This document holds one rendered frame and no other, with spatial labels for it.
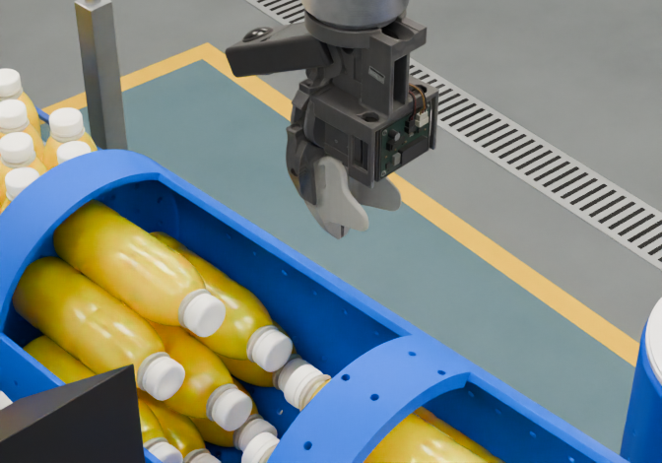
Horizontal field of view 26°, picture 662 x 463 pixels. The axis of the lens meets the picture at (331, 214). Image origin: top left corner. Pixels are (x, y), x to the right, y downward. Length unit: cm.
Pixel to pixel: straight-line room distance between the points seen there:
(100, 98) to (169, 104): 172
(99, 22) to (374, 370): 91
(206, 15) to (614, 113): 119
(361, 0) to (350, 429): 37
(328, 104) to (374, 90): 4
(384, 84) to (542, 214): 242
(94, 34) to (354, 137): 101
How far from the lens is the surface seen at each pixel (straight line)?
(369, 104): 101
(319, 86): 103
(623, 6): 424
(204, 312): 134
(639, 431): 158
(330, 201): 109
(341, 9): 97
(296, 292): 147
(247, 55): 108
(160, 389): 136
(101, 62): 201
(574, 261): 326
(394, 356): 121
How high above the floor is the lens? 206
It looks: 38 degrees down
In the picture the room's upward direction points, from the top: straight up
